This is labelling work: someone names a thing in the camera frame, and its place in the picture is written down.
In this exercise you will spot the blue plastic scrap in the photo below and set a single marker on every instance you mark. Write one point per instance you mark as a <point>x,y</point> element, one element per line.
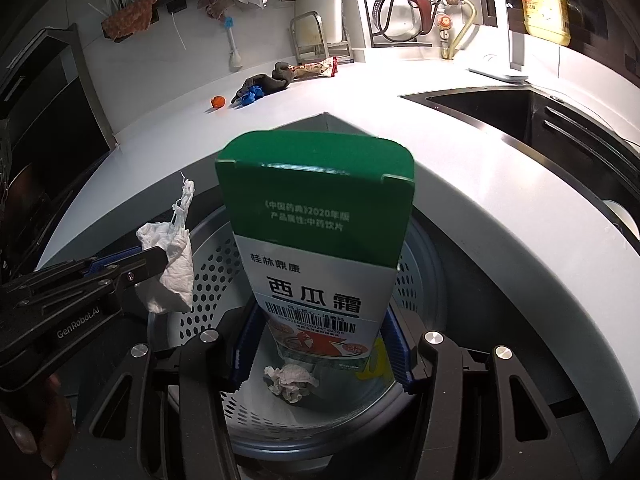
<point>252,95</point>

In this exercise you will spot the glass pot lid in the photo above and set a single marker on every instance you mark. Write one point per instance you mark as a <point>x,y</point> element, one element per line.
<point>397,17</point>

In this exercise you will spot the steel rack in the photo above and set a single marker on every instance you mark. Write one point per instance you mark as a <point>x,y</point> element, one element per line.
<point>312,35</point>

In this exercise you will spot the white plate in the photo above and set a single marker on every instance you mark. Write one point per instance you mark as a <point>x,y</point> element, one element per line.
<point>622,217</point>

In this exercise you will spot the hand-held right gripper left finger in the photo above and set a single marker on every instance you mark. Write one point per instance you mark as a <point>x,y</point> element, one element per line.
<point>241,355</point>

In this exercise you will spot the steel sink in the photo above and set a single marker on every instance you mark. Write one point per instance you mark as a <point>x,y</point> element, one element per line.
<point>530,115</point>

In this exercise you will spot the dark cloth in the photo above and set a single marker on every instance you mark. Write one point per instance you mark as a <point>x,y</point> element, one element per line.
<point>270,82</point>

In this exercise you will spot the blue and white brush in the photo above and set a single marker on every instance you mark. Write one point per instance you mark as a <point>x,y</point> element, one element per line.
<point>234,55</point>

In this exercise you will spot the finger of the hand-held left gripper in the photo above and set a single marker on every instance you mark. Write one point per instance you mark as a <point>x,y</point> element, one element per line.
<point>147,258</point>
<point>122,285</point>

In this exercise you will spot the white tissue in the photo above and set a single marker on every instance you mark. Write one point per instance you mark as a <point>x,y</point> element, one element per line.
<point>175,265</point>

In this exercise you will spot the yellow detergent bottle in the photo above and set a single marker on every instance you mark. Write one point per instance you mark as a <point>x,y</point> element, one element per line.
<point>542,7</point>

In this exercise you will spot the green and white carton box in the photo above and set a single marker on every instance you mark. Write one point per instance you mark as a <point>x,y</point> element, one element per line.
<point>310,240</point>

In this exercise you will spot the white desk lamp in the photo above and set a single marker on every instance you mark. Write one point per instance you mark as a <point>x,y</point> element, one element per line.
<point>492,70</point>

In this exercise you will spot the person's left hand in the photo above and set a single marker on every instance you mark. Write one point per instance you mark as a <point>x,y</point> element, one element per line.
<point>30,425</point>

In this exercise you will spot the grey perforated trash bin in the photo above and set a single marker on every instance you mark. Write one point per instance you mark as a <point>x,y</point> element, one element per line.
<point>210,280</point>

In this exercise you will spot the paper ball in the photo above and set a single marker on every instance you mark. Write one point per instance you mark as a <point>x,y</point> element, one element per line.
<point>290,382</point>

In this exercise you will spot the gas valve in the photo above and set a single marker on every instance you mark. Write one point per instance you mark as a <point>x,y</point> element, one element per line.
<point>444,21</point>

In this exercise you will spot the small orange object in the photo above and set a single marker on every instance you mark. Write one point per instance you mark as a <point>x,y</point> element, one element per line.
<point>216,102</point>

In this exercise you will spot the brown cloth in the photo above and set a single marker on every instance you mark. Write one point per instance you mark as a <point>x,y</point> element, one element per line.
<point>127,17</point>

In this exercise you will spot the black range hood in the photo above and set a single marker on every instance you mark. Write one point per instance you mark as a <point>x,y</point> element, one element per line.
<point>40,120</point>

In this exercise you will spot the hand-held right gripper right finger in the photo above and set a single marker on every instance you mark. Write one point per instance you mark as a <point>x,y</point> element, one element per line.
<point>398,352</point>

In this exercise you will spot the red and white snack wrapper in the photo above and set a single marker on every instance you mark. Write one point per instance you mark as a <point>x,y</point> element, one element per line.
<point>315,69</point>

